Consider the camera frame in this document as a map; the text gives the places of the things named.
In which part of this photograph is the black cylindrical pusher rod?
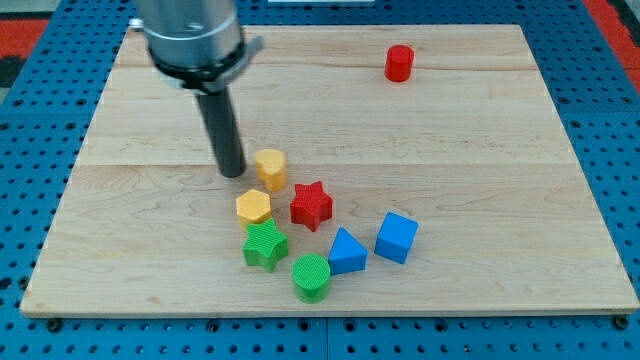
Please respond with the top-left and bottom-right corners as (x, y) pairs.
(196, 87), (246, 178)

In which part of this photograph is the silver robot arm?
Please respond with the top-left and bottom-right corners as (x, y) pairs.
(134, 0), (264, 178)

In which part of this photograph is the red star block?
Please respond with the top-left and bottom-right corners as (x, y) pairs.
(289, 181), (333, 232)

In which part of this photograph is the green star block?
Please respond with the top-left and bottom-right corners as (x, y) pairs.
(242, 218), (289, 273)

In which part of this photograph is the yellow heart block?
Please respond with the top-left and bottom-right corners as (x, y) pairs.
(254, 149), (287, 192)

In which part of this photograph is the yellow hexagon block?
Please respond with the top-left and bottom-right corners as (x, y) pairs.
(236, 189), (272, 231)

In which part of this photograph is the wooden board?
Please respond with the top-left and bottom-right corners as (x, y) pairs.
(21, 25), (639, 319)

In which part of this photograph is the red cylinder block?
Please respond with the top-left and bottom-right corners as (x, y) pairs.
(384, 44), (415, 82)

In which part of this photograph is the green cylinder block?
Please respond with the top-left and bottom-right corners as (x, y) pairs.
(292, 254), (331, 304)

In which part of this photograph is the blue triangle block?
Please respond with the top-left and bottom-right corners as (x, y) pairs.
(328, 227), (368, 276)

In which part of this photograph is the blue cube block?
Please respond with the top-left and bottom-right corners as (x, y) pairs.
(374, 212), (419, 264)

